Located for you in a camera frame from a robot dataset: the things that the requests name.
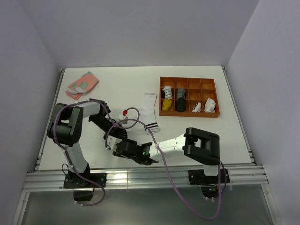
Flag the rolled white striped socks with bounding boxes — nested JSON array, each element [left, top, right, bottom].
[[161, 86, 173, 99]]

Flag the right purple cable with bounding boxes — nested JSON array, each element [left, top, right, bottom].
[[105, 118, 226, 221]]

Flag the pink green patterned socks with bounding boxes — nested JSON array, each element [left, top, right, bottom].
[[65, 71, 99, 100]]

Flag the white sock with black stripes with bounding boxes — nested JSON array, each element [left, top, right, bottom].
[[139, 93, 160, 134]]

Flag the rolled yellow socks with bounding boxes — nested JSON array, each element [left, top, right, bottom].
[[162, 98, 173, 111]]

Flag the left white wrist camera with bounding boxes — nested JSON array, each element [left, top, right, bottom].
[[118, 114, 128, 124]]

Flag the large white rolled socks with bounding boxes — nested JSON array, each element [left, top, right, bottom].
[[204, 98, 216, 113]]

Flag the black striped sock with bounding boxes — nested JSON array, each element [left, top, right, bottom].
[[112, 128, 128, 140]]

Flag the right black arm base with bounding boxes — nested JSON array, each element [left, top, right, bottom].
[[188, 168, 230, 199]]

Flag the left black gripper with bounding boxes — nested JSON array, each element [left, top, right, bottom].
[[90, 114, 121, 140]]

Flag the purple cable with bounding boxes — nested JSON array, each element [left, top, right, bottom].
[[53, 99, 141, 207], [105, 118, 226, 221]]

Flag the rolled black socks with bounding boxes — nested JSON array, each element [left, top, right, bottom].
[[175, 97, 186, 113]]

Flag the orange compartment tray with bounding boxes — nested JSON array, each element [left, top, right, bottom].
[[159, 77, 220, 118]]

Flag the rolled grey socks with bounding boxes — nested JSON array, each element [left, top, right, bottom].
[[176, 87, 186, 99]]

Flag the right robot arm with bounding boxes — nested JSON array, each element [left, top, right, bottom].
[[113, 127, 220, 183]]

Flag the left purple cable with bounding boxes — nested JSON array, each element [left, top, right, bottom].
[[53, 99, 141, 207]]

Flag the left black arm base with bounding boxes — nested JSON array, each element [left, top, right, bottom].
[[63, 172, 107, 206]]

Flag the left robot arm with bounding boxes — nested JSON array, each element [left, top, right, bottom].
[[47, 99, 128, 187]]

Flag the small white rolled socks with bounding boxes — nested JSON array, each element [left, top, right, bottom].
[[192, 102, 202, 113]]

